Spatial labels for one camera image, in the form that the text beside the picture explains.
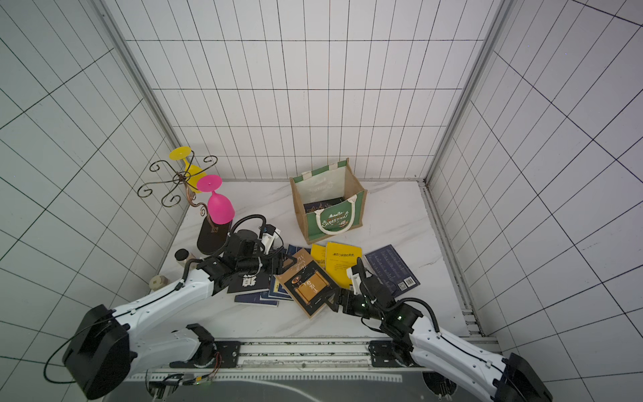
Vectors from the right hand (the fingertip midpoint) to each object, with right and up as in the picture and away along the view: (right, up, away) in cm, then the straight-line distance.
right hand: (328, 294), depth 79 cm
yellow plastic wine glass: (-45, +39, +1) cm, 60 cm away
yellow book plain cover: (+4, +9, +12) cm, 15 cm away
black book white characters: (-25, +3, +5) cm, 25 cm away
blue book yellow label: (-17, 0, +3) cm, 18 cm away
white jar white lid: (-54, +5, -1) cm, 54 cm away
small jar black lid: (-50, +11, +5) cm, 52 cm away
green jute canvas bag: (+2, +38, +22) cm, 44 cm away
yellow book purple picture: (-3, +10, +13) cm, 17 cm away
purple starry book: (-2, +28, +28) cm, 40 cm away
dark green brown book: (-7, +2, +3) cm, 8 cm away
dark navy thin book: (+22, +6, +12) cm, 26 cm away
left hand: (-14, +10, +1) cm, 17 cm away
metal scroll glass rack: (-47, +15, +20) cm, 53 cm away
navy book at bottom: (-25, -2, +3) cm, 25 cm away
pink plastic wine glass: (-36, +27, +2) cm, 45 cm away
